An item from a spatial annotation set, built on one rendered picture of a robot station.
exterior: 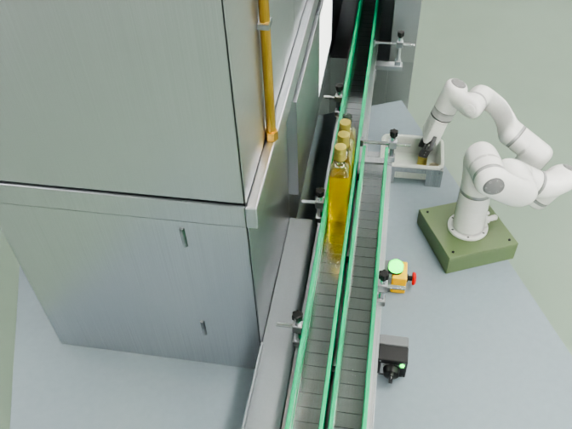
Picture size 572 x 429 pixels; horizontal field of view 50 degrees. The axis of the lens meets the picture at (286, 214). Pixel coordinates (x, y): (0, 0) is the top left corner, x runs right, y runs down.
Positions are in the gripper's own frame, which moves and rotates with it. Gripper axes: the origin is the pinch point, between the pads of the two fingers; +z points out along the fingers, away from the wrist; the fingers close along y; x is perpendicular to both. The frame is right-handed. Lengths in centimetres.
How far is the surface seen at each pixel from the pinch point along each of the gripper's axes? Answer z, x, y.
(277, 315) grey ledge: 8, -41, 79
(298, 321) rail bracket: -5, -37, 88
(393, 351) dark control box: 4, -9, 84
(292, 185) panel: -5, -45, 42
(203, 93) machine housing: -66, -69, 89
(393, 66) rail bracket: 2, -11, -50
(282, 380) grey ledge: 7, -37, 99
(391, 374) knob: 6, -8, 90
